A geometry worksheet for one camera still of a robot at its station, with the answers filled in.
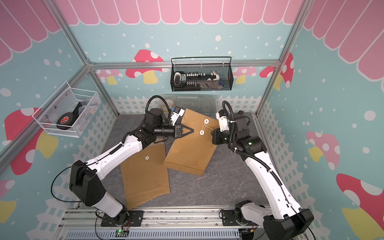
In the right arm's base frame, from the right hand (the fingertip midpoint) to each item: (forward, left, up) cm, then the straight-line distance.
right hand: (211, 132), depth 72 cm
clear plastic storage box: (+33, +7, -10) cm, 35 cm away
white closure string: (+5, +3, +2) cm, 6 cm away
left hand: (0, +9, -1) cm, 9 cm away
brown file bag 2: (-9, +39, -29) cm, 49 cm away
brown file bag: (-6, +9, -9) cm, 14 cm away
